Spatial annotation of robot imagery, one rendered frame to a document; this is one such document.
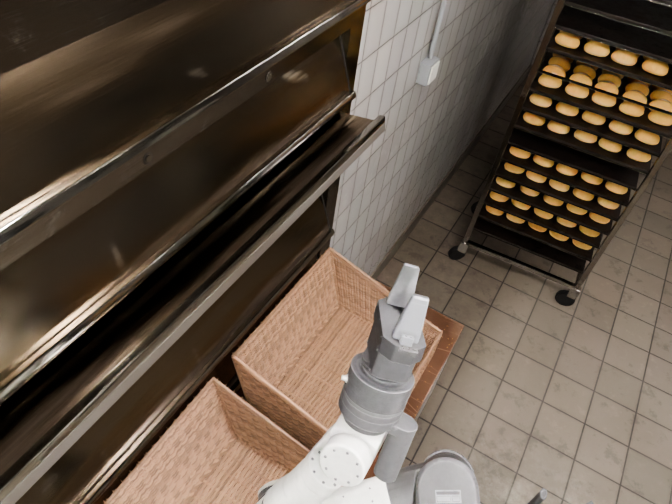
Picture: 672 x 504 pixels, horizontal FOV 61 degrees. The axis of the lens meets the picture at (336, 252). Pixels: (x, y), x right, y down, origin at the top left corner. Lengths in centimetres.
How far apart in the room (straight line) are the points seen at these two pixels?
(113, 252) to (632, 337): 281
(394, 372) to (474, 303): 240
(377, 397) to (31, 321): 55
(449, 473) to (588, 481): 187
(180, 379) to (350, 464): 81
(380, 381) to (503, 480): 192
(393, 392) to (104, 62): 61
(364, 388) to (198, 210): 58
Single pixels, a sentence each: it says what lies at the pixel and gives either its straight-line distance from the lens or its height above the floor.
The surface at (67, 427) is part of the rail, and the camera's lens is 98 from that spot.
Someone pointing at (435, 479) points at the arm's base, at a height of 142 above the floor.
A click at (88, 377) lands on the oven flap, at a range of 104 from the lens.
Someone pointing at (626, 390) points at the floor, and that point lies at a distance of 315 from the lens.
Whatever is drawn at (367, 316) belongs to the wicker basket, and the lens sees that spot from 211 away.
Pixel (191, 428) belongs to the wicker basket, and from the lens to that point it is 167.
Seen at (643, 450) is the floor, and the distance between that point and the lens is 301.
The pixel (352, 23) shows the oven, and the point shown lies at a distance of 153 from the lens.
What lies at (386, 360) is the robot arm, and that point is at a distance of 71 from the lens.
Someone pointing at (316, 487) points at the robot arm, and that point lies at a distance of 88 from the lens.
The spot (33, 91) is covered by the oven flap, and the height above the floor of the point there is 184.
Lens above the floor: 227
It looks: 46 degrees down
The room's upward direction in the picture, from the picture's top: 9 degrees clockwise
